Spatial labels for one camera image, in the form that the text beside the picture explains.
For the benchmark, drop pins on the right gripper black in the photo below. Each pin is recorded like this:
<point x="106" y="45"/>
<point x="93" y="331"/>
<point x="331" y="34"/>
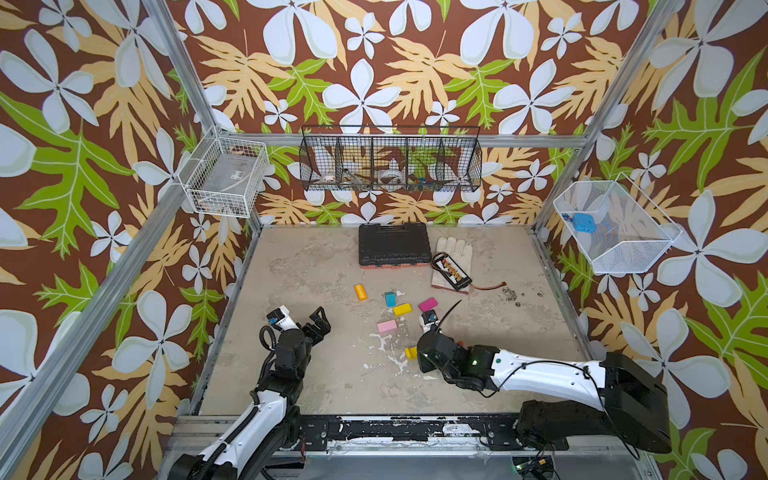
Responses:
<point x="435" y="335"/>

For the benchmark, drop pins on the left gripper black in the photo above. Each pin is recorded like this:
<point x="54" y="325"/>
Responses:
<point x="323" y="326"/>

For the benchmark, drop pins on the pink block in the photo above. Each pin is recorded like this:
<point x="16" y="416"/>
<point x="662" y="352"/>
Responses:
<point x="386" y="327"/>

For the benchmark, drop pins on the magenta block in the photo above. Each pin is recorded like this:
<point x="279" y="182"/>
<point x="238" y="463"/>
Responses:
<point x="427" y="305"/>

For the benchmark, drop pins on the yellow rectangular block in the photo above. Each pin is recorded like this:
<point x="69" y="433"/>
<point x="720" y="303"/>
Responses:
<point x="401" y="310"/>

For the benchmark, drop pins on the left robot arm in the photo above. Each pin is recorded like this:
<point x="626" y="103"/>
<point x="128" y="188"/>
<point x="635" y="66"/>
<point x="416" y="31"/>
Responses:
<point x="272" y="419"/>

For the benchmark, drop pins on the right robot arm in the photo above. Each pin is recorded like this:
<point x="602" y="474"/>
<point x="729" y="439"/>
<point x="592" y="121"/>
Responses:
<point x="613" y="396"/>

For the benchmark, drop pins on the orange cylinder block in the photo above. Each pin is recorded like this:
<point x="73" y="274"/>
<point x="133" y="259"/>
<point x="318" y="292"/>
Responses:
<point x="360" y="292"/>

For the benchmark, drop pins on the teal block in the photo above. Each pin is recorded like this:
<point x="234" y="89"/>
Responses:
<point x="390" y="299"/>

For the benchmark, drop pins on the black battery holder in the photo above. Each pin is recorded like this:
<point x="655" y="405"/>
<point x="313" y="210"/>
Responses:
<point x="447" y="274"/>

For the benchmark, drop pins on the black tool case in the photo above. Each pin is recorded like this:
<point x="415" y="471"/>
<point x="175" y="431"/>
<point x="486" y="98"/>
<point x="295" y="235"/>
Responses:
<point x="393" y="245"/>

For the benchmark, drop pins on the beige work glove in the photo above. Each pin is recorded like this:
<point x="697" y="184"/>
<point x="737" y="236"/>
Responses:
<point x="460" y="250"/>

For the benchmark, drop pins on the blue object in basket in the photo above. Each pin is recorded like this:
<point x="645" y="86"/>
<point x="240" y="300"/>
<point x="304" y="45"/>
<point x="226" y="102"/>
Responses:
<point x="583" y="223"/>

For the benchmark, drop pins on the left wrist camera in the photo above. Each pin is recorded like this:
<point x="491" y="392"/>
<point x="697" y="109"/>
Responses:
<point x="280" y="319"/>

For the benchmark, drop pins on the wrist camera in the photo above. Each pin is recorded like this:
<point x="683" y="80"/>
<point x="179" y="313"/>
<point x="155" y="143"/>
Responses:
<point x="280" y="319"/>
<point x="428" y="320"/>

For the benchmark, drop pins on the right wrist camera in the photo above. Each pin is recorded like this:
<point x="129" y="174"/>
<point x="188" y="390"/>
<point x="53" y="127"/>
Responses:
<point x="428" y="320"/>

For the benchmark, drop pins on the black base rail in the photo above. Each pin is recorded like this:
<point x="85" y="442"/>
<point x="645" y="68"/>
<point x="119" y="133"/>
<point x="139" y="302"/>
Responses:
<point x="495" y="431"/>

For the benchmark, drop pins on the black wire basket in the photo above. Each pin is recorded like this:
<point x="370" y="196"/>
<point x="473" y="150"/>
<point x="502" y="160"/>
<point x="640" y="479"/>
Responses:
<point x="391" y="158"/>

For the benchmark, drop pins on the white wire basket left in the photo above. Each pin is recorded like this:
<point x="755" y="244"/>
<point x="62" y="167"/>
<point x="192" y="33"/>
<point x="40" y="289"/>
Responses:
<point x="223" y="175"/>

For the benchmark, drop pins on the white wire basket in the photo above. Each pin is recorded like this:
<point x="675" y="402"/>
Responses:
<point x="633" y="231"/>
<point x="223" y="175"/>

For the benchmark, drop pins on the white wire basket right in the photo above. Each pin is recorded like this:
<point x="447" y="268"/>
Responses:
<point x="633" y="231"/>

